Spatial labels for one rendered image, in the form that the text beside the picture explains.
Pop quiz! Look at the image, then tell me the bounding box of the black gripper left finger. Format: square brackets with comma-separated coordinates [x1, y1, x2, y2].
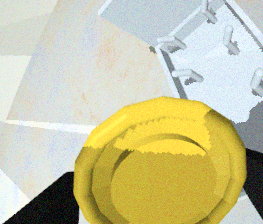
[5, 172, 79, 224]

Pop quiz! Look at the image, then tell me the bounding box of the yellow plate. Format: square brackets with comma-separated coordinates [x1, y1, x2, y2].
[74, 97, 247, 224]

